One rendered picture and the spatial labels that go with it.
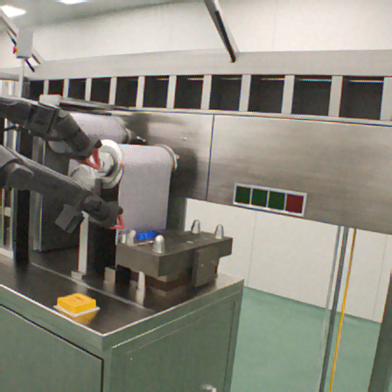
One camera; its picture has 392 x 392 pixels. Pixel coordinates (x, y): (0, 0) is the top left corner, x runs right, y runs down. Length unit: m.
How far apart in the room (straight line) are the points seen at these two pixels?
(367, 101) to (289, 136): 0.26
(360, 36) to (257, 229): 1.88
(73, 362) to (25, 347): 0.21
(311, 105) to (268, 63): 0.19
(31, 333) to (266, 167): 0.85
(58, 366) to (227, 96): 1.03
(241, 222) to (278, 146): 2.77
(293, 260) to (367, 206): 2.68
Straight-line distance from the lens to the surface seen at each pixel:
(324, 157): 1.33
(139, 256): 1.23
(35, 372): 1.33
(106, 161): 1.32
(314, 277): 3.90
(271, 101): 1.50
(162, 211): 1.48
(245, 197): 1.43
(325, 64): 1.37
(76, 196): 1.09
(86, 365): 1.14
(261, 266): 4.09
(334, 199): 1.32
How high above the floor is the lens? 1.33
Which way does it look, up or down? 8 degrees down
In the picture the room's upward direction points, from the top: 5 degrees clockwise
